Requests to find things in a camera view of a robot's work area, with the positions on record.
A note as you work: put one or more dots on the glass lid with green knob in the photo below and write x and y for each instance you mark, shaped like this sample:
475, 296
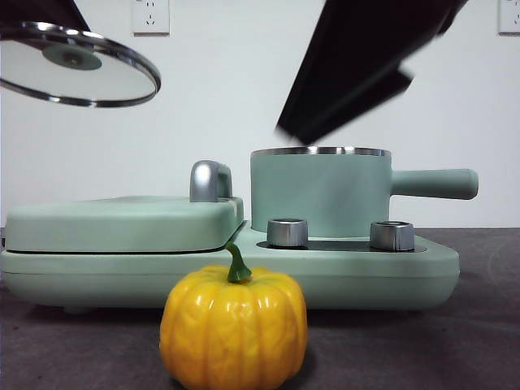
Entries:
81, 77

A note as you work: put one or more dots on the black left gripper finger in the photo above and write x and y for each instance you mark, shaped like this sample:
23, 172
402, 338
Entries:
40, 11

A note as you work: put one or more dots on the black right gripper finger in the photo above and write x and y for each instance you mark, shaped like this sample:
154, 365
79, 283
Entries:
382, 95
349, 61

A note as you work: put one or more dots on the white wall socket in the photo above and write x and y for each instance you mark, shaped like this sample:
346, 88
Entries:
510, 16
150, 18

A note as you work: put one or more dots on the green hinged griddle cover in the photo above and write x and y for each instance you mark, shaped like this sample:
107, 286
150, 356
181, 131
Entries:
113, 223

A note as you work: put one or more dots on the silver control knob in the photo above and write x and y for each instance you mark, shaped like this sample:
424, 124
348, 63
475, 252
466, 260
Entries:
286, 233
392, 236

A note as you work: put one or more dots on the green breakfast machine base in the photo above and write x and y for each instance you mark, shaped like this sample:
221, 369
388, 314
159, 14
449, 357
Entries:
365, 276

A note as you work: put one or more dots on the yellow pumpkin with green stem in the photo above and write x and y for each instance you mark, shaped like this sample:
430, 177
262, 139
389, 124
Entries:
231, 333

